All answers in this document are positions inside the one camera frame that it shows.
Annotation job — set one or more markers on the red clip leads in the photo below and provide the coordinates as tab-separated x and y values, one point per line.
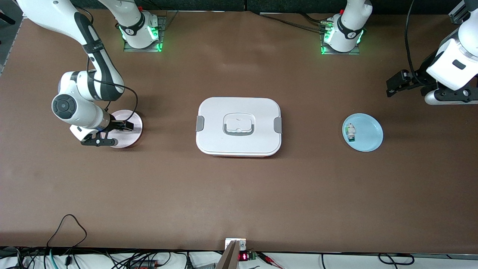
274	263

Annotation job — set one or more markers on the red digit display board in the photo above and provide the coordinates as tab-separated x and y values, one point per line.
243	256

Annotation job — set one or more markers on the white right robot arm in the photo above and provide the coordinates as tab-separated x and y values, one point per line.
78	108

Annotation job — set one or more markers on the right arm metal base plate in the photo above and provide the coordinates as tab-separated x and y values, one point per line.
163	22

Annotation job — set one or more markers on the orange black connector device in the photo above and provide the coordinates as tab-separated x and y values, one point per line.
143	264

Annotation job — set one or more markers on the aluminium camera post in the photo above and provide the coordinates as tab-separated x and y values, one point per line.
229	257

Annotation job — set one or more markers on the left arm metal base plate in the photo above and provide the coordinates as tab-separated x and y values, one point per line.
328	52

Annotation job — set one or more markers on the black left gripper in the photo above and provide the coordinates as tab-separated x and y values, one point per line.
421	76

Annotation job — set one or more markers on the white green push-button switch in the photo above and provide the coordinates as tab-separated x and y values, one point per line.
351	132

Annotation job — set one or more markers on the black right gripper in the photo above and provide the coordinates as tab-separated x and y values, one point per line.
117	125

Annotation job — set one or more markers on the light blue round plate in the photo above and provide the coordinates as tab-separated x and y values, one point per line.
373	141

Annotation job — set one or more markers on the aluminium frame profile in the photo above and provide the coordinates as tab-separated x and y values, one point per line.
457	13

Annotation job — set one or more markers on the white lunch box grey clips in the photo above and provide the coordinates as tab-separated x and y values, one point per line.
216	112

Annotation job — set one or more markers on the pink round plate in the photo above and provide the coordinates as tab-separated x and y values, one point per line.
133	139

